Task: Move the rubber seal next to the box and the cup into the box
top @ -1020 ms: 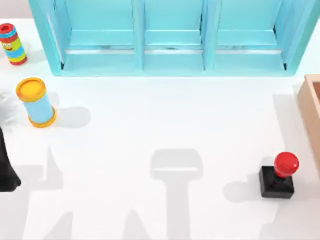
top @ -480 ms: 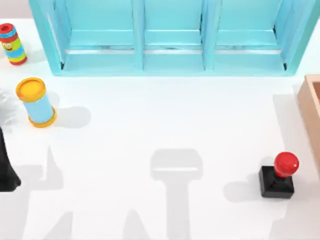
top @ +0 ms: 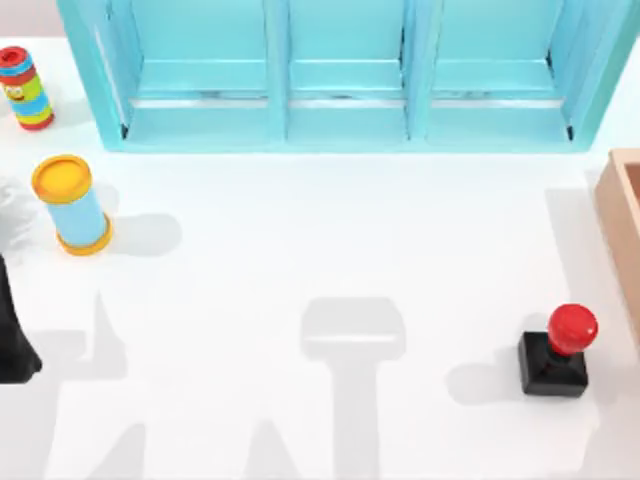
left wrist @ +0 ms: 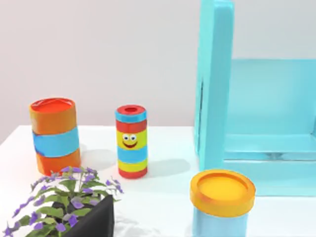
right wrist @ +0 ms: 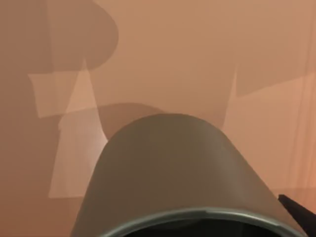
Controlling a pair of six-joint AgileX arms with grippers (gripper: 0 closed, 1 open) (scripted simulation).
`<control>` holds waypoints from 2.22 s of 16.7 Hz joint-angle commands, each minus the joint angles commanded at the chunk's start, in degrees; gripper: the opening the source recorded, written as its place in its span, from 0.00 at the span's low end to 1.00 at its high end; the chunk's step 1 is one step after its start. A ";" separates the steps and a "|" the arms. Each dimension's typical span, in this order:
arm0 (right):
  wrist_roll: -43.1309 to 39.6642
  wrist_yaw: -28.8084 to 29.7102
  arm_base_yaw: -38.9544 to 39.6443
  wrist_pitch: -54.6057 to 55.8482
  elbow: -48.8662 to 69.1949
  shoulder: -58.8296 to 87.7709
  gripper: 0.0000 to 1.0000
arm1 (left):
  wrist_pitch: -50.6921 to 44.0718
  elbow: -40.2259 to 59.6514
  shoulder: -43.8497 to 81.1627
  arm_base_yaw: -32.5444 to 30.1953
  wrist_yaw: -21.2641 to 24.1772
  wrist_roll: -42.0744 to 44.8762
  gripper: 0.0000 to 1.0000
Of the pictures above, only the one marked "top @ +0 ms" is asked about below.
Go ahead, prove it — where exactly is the light blue rack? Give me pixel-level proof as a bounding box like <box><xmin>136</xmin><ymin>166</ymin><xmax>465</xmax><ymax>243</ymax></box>
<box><xmin>55</xmin><ymin>0</ymin><xmax>640</xmax><ymax>154</ymax></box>

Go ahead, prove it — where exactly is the blue and yellow can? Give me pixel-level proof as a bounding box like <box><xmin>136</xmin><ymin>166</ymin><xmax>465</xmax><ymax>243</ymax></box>
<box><xmin>31</xmin><ymin>154</ymin><xmax>114</xmax><ymax>257</ymax></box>

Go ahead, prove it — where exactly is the red and black stamp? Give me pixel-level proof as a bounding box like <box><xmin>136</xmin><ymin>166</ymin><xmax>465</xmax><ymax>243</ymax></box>
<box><xmin>517</xmin><ymin>303</ymin><xmax>599</xmax><ymax>399</ymax></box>

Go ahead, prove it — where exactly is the salmon-coloured box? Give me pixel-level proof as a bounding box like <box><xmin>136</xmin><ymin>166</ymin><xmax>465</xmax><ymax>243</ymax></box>
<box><xmin>593</xmin><ymin>148</ymin><xmax>640</xmax><ymax>351</ymax></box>

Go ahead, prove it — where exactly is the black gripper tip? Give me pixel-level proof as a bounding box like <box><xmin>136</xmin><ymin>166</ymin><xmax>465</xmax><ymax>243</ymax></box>
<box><xmin>0</xmin><ymin>255</ymin><xmax>44</xmax><ymax>386</ymax></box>

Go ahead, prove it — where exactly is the stack of coloured rings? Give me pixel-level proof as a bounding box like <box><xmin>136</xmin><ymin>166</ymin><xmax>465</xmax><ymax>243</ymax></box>
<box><xmin>0</xmin><ymin>46</ymin><xmax>56</xmax><ymax>133</ymax></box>

